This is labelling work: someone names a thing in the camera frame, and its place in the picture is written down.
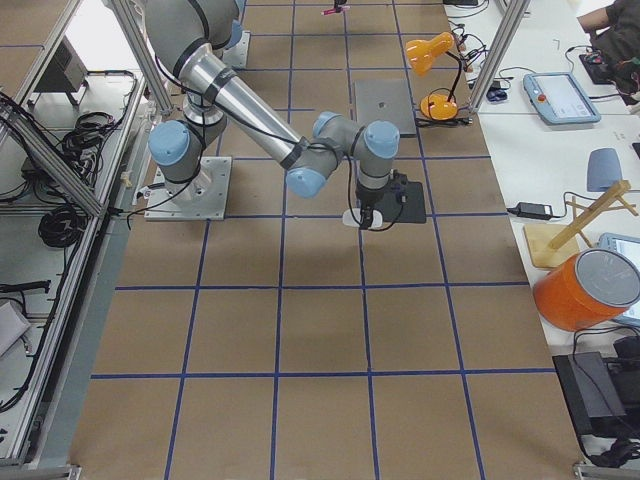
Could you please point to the pink highlighter pen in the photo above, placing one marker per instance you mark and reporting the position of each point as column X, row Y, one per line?
column 335, row 10

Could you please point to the white computer mouse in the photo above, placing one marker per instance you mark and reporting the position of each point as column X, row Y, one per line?
column 351, row 218

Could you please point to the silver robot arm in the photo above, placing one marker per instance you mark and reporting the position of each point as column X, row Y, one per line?
column 187, row 37

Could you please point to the black mousepad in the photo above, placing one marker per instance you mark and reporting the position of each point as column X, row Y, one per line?
column 404, row 202

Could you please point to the orange desk lamp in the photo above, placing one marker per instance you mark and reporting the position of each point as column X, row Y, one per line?
column 438, row 104

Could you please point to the grey closed laptop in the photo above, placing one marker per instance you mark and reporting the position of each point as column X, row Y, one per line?
column 385, row 99

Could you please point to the black power adapter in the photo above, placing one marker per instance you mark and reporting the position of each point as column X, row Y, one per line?
column 533, row 211

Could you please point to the wooden stand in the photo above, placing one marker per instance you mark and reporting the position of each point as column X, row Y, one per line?
column 549, row 245

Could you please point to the orange cylindrical container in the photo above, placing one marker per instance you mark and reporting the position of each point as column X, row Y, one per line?
column 573, row 296

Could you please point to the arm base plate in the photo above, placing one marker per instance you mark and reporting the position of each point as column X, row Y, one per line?
column 236, row 56
column 204, row 199

